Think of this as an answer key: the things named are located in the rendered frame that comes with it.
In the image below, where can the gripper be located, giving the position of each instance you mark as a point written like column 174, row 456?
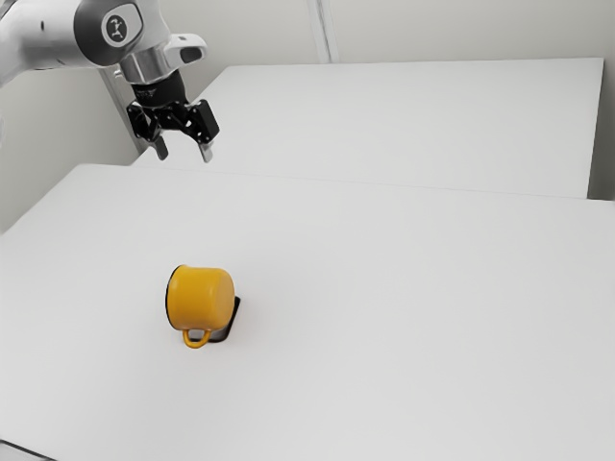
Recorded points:
column 163, row 103

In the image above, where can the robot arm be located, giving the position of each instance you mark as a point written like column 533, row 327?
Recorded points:
column 57, row 33

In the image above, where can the yellow enamel mug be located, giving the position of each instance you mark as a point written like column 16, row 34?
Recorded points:
column 199, row 302

